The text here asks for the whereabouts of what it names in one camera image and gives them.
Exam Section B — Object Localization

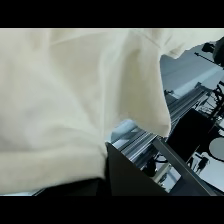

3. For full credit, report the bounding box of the cream shirt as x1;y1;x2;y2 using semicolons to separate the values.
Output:
0;27;224;196

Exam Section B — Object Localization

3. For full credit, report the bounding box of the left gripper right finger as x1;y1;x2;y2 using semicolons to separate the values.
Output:
105;142;170;197

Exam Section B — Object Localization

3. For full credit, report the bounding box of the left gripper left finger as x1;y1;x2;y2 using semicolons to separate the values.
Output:
34;177;108;197

